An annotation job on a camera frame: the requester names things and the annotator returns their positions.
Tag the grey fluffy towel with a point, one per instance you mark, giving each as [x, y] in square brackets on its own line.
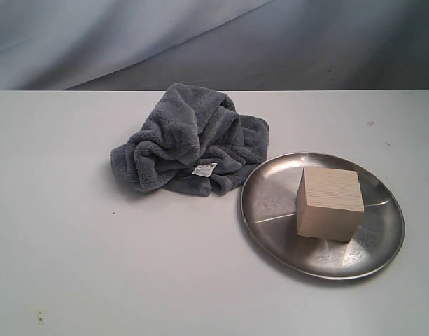
[193, 142]

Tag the light wooden cube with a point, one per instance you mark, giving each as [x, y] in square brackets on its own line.
[329, 204]

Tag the round steel plate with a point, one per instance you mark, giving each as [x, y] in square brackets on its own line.
[268, 212]

